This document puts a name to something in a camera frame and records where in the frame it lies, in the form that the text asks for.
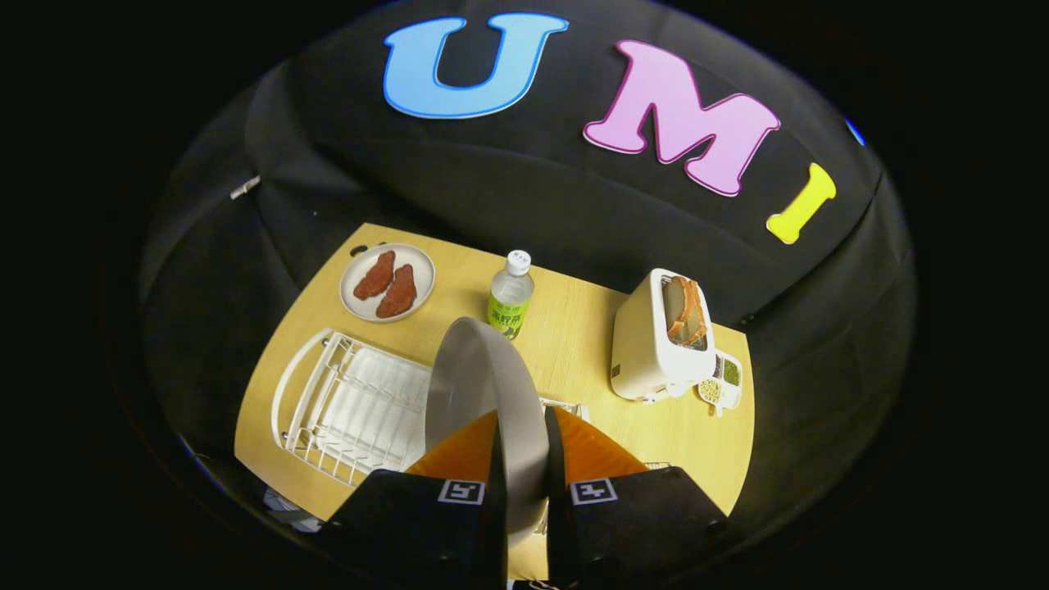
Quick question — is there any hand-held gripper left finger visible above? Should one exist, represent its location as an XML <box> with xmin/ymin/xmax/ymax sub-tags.
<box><xmin>316</xmin><ymin>410</ymin><xmax>509</xmax><ymax>589</ymax></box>

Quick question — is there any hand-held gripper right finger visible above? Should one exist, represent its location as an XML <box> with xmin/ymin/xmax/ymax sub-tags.
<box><xmin>545</xmin><ymin>406</ymin><xmax>729</xmax><ymax>589</ymax></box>

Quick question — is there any white wire dish rack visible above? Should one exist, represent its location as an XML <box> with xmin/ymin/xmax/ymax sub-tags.
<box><xmin>270</xmin><ymin>328</ymin><xmax>673</xmax><ymax>492</ymax></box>

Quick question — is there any large grey plate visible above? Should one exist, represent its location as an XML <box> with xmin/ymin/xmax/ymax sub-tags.
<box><xmin>425</xmin><ymin>316</ymin><xmax>552</xmax><ymax>548</ymax></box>

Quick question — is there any white divided dish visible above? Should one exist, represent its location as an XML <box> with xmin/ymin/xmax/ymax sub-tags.
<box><xmin>697</xmin><ymin>350</ymin><xmax>743</xmax><ymax>417</ymax></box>

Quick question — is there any small beige plate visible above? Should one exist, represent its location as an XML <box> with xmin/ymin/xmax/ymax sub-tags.
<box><xmin>339</xmin><ymin>243</ymin><xmax>436</xmax><ymax>323</ymax></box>

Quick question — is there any white toaster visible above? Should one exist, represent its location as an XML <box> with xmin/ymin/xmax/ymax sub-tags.
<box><xmin>611</xmin><ymin>268</ymin><xmax>718</xmax><ymax>402</ymax></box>

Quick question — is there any toast slice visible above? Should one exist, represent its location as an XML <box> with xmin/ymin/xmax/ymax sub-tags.
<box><xmin>684</xmin><ymin>277</ymin><xmax>707</xmax><ymax>345</ymax></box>
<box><xmin>662</xmin><ymin>279</ymin><xmax>689</xmax><ymax>338</ymax></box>

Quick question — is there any brown meat piece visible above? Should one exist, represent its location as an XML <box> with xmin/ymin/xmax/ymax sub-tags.
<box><xmin>353</xmin><ymin>251</ymin><xmax>397</xmax><ymax>301</ymax></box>
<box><xmin>375</xmin><ymin>264</ymin><xmax>417</xmax><ymax>319</ymax></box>

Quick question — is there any green label drink bottle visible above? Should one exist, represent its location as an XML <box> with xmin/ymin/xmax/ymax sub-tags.
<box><xmin>487</xmin><ymin>250</ymin><xmax>535</xmax><ymax>341</ymax></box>

